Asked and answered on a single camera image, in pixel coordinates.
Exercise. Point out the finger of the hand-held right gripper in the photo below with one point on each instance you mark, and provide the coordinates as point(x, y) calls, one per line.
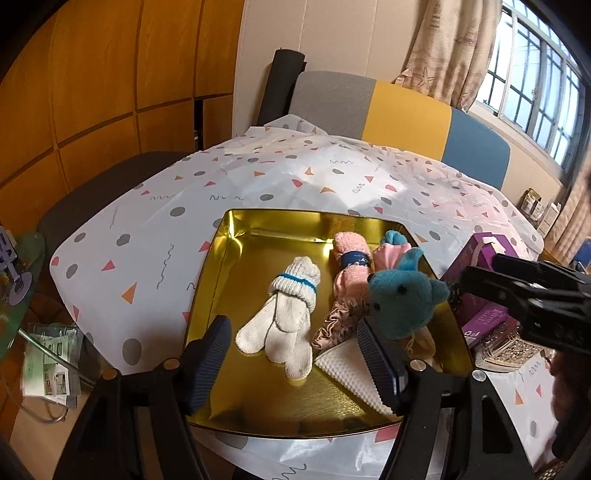
point(517, 266)
point(494, 290)

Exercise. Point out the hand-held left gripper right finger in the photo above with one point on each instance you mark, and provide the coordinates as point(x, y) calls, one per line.
point(378, 364)

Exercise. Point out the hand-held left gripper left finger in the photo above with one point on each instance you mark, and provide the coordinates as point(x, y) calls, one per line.
point(210, 360)

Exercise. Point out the white waffle cloth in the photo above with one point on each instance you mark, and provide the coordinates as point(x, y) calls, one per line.
point(346, 369)

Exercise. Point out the beige cloth pouch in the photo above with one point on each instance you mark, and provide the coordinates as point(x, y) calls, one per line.
point(422, 344)

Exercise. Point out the pink brown scrunchie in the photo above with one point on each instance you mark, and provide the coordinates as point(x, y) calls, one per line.
point(337, 323)

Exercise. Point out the blue plush toy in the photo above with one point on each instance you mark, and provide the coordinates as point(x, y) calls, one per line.
point(401, 304)

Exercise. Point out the white knit gloves blue stripe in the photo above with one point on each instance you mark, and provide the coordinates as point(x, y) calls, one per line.
point(286, 323)

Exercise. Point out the pink fuzzy sock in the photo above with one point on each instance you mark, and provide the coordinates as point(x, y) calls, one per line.
point(346, 286)

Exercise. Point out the gold metal tin tray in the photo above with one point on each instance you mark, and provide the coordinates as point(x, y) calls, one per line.
point(258, 277)

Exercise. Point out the purple cardboard box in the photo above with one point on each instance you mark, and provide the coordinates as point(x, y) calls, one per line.
point(478, 249)

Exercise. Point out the white carton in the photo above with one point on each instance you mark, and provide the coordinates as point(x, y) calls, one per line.
point(553, 219)

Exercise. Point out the brown carton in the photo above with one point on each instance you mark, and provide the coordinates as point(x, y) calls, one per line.
point(531, 205)

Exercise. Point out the beige patterned curtain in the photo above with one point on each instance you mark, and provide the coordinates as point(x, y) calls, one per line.
point(448, 46)
point(577, 207)

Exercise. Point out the green white paper packets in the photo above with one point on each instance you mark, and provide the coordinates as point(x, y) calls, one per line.
point(51, 364)

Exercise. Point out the printed plastic tablecloth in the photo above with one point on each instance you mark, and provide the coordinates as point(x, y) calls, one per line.
point(184, 194)

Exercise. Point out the grey yellow blue sofa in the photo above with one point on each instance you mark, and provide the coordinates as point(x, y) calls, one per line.
point(406, 110)

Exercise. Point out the barred window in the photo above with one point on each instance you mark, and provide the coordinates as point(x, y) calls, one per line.
point(531, 69)

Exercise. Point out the purple ornament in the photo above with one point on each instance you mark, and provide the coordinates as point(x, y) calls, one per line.
point(18, 288)

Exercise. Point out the glass side table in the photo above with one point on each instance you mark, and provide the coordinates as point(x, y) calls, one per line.
point(30, 258)

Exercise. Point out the orange wooden wardrobe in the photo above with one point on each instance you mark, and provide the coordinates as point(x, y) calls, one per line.
point(92, 69)

